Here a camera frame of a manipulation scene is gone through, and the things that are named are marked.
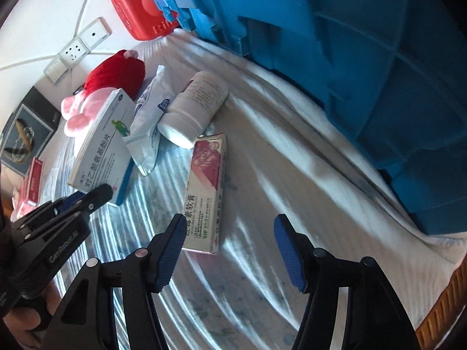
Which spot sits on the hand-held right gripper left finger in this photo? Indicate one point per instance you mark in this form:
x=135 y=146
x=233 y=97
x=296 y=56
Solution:
x=169 y=251

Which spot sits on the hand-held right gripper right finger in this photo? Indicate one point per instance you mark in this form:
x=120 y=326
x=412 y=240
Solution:
x=288 y=251

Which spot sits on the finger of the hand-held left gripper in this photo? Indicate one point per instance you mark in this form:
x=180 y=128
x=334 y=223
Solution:
x=73 y=201
x=100 y=194

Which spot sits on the white blue medicine box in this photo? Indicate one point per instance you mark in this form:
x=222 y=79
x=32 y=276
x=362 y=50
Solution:
x=98 y=153

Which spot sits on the pink tissue pack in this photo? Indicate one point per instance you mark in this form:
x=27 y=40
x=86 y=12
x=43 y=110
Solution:
x=22 y=209

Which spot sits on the red slim box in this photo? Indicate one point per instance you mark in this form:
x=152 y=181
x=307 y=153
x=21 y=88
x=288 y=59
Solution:
x=33 y=178

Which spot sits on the pink white ointment box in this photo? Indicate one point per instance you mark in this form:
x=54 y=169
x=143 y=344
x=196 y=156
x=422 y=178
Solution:
x=204 y=197

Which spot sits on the pink pig plush red dress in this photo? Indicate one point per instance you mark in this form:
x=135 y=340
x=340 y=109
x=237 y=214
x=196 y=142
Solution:
x=113 y=73

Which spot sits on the blue plastic crate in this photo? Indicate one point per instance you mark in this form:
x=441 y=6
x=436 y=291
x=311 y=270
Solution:
x=365 y=62

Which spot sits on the wooden desktop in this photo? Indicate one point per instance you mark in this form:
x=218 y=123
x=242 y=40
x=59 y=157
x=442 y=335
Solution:
x=445 y=317

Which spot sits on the person's left hand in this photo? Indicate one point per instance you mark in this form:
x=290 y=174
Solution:
x=22 y=330

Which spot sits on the white blue striped tablecloth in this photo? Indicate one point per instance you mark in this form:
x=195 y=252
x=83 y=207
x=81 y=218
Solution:
x=255 y=175

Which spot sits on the white plastic tissue packet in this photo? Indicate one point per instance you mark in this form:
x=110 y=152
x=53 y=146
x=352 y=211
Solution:
x=149 y=124

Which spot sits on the white medicine bottle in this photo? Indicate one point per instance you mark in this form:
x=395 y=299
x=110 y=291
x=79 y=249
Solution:
x=197 y=105

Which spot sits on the red toy suitcase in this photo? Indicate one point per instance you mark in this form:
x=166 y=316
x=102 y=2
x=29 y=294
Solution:
x=135 y=11

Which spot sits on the white wall switch panel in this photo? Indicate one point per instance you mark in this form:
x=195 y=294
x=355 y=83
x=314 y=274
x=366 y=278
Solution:
x=56 y=70

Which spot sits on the white wall socket panel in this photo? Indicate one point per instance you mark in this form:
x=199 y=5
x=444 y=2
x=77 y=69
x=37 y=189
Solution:
x=74 y=53

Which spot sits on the white single-hole wall panel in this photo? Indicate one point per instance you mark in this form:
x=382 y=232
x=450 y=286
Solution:
x=94 y=32

